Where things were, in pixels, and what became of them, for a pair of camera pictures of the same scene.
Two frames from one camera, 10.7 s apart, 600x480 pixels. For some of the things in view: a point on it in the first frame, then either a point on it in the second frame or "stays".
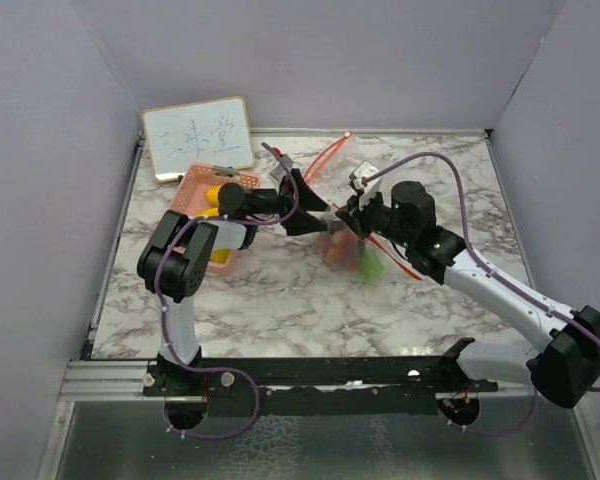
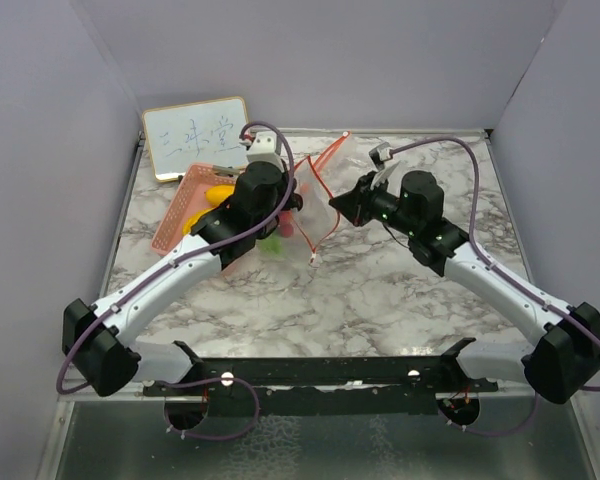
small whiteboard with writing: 213,132 stays
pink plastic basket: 190,198 stays
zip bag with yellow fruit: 330,173 stays
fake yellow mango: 212,195 stays
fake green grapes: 371,266 → 272,244
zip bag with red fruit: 356,256 → 314,218
